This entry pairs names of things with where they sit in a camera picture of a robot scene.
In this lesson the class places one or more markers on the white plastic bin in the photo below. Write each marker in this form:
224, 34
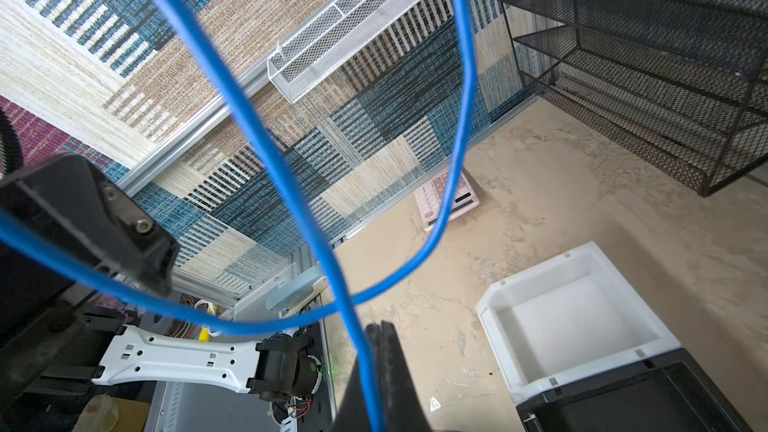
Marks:
566, 319

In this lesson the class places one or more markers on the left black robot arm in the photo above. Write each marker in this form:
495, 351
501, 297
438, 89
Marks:
53, 342

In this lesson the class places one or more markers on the black plastic bin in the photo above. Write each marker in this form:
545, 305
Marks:
668, 392

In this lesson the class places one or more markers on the black mesh shelf rack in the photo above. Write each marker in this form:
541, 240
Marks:
682, 84

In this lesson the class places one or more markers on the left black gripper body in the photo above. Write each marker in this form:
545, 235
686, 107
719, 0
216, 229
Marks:
68, 201

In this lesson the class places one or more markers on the white wire mesh basket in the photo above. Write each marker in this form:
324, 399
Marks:
327, 40

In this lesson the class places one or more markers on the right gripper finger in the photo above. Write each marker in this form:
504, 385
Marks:
400, 406

